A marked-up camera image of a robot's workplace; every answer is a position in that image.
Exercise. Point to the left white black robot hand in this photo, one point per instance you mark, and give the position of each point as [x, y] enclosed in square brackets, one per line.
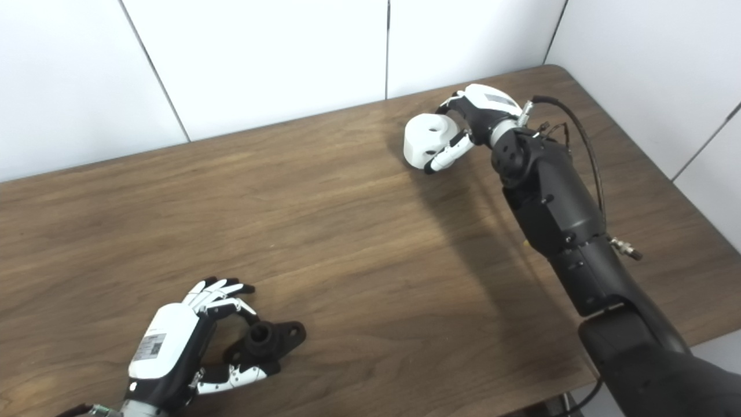
[165, 341]

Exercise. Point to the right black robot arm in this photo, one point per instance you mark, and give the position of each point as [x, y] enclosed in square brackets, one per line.
[556, 202]

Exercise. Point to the round white plastic piece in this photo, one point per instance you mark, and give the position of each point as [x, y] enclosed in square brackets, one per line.
[422, 142]

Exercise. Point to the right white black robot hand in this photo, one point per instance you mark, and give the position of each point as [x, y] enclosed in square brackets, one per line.
[483, 107]

